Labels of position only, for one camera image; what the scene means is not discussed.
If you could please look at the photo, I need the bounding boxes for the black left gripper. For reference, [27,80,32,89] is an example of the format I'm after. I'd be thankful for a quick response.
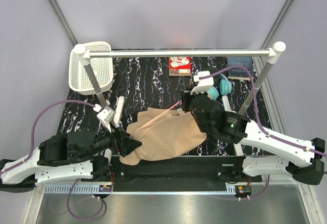
[77,119,143,161]

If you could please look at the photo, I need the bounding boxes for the pink wire hanger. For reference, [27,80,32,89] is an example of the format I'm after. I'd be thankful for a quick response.
[143,101,183,128]

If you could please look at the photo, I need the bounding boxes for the beige t shirt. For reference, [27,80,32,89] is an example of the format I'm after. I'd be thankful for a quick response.
[120,108,207,166]

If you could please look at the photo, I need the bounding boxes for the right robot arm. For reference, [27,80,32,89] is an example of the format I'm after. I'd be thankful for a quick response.
[180,90,325,185]

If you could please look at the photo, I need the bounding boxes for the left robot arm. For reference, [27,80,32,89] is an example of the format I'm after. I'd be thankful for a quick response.
[1,129,142,193]

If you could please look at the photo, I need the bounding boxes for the red book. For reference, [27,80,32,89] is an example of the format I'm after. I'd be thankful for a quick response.
[169,57,192,76]

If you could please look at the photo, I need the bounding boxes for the dark green cup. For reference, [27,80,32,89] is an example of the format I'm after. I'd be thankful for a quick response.
[207,67,220,78]

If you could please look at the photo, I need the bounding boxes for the teal headphones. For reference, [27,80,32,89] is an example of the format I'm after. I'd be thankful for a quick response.
[207,74,232,101]

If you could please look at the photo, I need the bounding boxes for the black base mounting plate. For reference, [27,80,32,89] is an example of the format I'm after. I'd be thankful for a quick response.
[91,156,262,194]

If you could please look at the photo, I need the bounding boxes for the dark blue book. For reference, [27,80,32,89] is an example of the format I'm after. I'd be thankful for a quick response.
[227,56,253,80]

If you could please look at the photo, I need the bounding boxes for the white plastic basket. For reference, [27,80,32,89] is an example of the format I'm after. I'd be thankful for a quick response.
[68,41,114,96]

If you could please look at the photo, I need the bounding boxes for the white and silver clothes rack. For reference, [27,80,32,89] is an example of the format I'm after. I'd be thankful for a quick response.
[72,41,287,159]

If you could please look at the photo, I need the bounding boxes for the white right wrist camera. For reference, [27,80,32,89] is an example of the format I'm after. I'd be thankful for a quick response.
[191,70,214,95]

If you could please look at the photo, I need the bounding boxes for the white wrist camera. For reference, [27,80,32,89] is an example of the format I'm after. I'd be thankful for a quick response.
[191,70,214,95]
[93,104,115,133]

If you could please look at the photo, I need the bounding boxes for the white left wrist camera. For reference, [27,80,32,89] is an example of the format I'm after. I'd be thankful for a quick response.
[93,104,115,133]

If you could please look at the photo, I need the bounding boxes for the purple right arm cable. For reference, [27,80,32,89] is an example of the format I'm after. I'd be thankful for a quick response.
[199,65,327,202]

